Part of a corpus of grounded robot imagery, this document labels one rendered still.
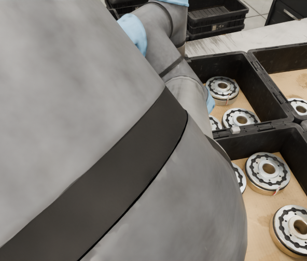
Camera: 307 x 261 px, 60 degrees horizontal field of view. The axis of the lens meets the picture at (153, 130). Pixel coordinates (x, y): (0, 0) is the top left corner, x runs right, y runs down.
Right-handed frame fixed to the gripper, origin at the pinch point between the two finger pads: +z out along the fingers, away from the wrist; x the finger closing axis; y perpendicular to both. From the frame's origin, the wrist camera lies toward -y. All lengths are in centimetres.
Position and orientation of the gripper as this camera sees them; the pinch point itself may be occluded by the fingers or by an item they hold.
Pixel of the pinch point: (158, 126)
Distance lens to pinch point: 72.8
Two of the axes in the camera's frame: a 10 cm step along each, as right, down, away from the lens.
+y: 9.8, -1.6, 1.3
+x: -2.1, -6.8, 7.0
